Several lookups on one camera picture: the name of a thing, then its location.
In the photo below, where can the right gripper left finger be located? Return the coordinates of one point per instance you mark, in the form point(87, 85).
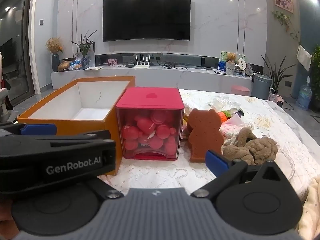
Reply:
point(50, 183)

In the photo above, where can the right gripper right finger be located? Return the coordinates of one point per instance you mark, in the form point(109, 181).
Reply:
point(256, 199)

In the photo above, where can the tan plush knot toy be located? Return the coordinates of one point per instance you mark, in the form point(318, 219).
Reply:
point(252, 150)

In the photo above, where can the brown bear-shaped sponge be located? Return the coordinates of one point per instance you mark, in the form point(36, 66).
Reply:
point(204, 134)

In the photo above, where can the orange crochet fruit toy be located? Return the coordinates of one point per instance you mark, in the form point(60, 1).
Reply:
point(224, 116)

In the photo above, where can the pink white knitted yarn toy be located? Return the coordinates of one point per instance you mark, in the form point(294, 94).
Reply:
point(231, 132)

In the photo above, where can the clear plastic bundle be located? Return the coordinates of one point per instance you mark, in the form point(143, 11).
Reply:
point(229, 107)

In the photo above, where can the orange cardboard box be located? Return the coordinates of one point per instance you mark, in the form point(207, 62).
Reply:
point(83, 105)

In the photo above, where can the white marble tv console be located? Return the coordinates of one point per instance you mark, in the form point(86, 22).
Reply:
point(157, 76)

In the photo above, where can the pink small heater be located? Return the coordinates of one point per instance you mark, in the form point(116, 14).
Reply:
point(272, 96)

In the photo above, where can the blue water jug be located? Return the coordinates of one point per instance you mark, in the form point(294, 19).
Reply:
point(304, 97)

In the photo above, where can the pink waste bin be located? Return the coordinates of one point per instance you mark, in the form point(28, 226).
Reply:
point(240, 90)

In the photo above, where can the grey lidded trash can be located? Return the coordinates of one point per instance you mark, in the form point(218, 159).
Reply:
point(261, 86)

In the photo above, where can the red lidded candy container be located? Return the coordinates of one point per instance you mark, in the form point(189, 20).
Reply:
point(150, 123)

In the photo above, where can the potted floor plant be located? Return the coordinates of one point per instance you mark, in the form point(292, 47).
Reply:
point(277, 74)

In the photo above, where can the dried flowers in dark vase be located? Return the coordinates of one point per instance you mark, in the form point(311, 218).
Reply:
point(54, 46)

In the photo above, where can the small teddy bear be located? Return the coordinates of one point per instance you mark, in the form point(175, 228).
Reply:
point(230, 63)

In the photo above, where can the green plant in glass vase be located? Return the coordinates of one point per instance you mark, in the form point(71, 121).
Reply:
point(87, 49)

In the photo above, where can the white wifi router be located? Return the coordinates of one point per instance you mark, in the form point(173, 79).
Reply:
point(142, 61)

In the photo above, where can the hanging white cloth bag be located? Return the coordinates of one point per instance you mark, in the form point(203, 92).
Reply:
point(303, 57)

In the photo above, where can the trailing wall vine plant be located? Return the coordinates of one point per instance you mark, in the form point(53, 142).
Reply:
point(285, 21)

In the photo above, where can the wall-mounted black television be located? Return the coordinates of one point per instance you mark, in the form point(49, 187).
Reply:
point(146, 20)

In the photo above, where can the framed wall picture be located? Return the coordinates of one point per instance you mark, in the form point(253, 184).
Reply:
point(285, 4)

